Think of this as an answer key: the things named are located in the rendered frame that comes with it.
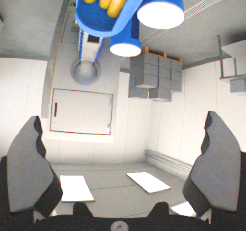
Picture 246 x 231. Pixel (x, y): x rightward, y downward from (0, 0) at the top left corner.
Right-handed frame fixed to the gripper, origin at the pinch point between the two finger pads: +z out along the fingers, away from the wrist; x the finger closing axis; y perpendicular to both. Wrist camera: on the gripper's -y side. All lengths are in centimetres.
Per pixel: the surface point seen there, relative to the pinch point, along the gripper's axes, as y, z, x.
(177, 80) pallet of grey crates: 145, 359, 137
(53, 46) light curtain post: 10, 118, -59
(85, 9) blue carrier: -14, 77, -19
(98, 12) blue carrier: -11, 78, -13
